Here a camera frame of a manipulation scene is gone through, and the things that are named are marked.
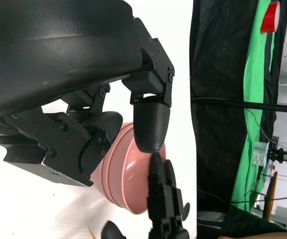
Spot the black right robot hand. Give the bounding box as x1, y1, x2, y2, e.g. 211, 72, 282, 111
100, 152, 191, 239

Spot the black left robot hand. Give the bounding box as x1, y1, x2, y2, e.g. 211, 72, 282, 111
0, 0, 176, 188

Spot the black cloth backdrop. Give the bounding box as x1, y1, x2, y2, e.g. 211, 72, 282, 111
190, 0, 287, 239

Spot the brown wooden board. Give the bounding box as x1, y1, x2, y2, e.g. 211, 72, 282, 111
262, 171, 279, 221

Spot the black stand pole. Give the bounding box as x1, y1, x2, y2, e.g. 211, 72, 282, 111
191, 97, 287, 119

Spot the green cloth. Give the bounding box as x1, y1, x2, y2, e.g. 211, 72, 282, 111
229, 0, 287, 208

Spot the red cup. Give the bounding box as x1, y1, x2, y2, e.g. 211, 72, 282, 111
260, 1, 282, 33

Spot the metal camera rig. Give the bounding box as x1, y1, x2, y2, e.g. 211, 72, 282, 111
253, 141, 287, 173

